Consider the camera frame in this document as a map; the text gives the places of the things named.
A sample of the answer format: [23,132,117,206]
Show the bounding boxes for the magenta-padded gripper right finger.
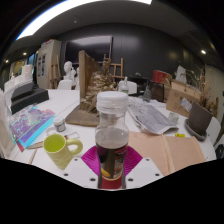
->
[122,145,164,190]

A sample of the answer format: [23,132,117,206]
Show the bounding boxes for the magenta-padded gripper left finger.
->
[63,145,100,190]

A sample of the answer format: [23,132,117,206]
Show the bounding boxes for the clear bottle with dark drink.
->
[94,90,130,183]

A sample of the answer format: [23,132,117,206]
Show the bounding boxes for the light wooden panel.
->
[164,134,206,168]
[128,130,171,177]

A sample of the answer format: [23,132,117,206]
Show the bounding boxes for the yellow-green mug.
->
[43,133,84,170]

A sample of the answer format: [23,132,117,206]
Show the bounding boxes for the small white paint jar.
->
[53,115,67,133]

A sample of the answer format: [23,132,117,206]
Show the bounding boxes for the printed newspaper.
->
[127,96,179,136]

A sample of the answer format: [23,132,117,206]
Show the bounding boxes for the thin wooden stick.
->
[28,148,38,165]

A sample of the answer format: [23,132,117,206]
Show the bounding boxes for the flat wooden stick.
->
[25,139,46,150]

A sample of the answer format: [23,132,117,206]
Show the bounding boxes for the colourful purple art book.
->
[9,103,57,149]

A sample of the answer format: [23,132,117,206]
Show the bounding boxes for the clear glass bottle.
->
[142,81,153,103]

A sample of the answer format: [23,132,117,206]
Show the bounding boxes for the spray bottle with green label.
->
[118,76,130,96]

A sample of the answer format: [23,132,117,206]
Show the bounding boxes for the white chair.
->
[206,116,223,144]
[118,79,138,96]
[56,79,74,91]

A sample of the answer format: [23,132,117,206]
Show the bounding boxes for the golden relief sculpture on board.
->
[64,49,118,128]

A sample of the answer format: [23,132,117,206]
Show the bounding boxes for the brown cardboard box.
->
[165,79,203,118]

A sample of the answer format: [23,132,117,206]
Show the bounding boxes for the black backpack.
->
[214,143,224,160]

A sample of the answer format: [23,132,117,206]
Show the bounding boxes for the black side table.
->
[128,73,156,98]

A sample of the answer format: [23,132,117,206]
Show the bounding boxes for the plastic-wrapped canvas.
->
[0,89,17,158]

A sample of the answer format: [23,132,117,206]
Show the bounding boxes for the black flat box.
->
[9,82,50,115]

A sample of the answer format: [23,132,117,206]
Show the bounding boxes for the white plaster bust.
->
[72,66,81,90]
[63,60,75,82]

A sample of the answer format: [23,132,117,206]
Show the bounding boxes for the red box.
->
[152,69,173,85]

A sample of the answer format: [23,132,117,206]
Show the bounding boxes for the wooden easel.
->
[102,54,125,81]
[49,54,63,89]

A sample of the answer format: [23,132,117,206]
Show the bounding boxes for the white plaster cast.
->
[175,64,188,84]

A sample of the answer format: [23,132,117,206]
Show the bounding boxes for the white plaster block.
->
[20,64,34,85]

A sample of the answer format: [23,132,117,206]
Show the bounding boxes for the ceiling spot lights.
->
[2,49,208,65]

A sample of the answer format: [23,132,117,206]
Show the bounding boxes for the long ceiling light strip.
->
[15,0,153,41]

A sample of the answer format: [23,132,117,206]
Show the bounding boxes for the dark wall screen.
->
[63,35,114,66]

